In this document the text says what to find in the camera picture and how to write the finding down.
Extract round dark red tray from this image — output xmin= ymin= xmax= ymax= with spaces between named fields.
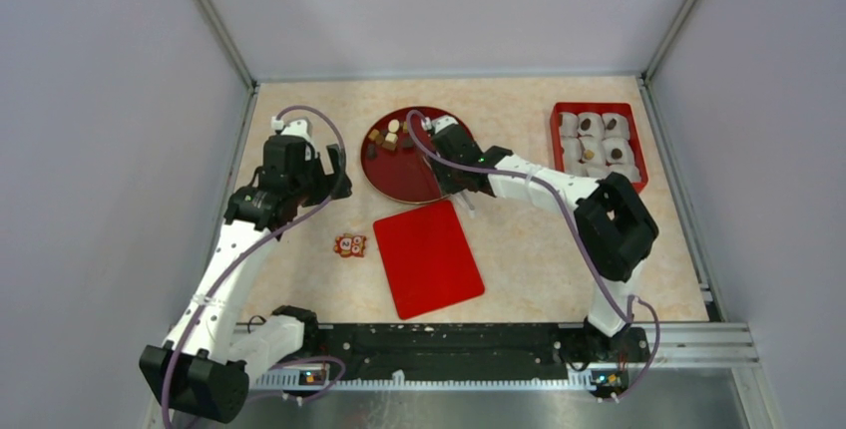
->
xmin=359 ymin=106 xmax=471 ymax=204

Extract red rectangular lid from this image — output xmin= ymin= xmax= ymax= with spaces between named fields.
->
xmin=373 ymin=200 xmax=485 ymax=320

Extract metal tongs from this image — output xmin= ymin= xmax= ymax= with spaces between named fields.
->
xmin=461 ymin=193 xmax=476 ymax=218

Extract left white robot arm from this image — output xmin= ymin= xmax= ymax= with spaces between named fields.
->
xmin=139 ymin=135 xmax=351 ymax=428

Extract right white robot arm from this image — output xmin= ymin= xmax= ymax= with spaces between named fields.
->
xmin=422 ymin=117 xmax=659 ymax=361

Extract red chocolate box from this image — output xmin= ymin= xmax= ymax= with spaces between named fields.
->
xmin=550 ymin=102 xmax=648 ymax=192

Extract red owl number block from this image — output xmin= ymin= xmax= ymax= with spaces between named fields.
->
xmin=333 ymin=233 xmax=367 ymax=258

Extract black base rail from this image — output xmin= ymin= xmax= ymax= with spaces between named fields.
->
xmin=293 ymin=323 xmax=649 ymax=383

